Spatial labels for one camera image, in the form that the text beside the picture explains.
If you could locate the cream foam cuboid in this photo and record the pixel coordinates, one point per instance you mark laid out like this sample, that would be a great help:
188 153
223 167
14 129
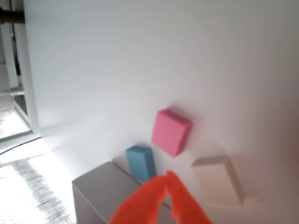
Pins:
217 184

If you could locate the blue foam cuboid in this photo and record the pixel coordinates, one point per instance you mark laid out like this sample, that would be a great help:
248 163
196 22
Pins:
140 163

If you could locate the white cardboard bin box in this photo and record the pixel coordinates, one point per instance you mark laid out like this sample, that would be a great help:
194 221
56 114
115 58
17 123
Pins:
100 193

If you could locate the beige woven curtain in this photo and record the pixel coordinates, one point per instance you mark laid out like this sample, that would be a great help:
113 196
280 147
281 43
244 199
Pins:
28 191

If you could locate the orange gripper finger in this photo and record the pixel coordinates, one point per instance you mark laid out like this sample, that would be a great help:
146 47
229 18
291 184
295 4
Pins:
184 205
140 203

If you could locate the pink foam cuboid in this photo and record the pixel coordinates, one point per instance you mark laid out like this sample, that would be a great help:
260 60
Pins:
168 130

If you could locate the white furniture frame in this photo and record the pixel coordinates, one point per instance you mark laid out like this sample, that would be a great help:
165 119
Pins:
23 70

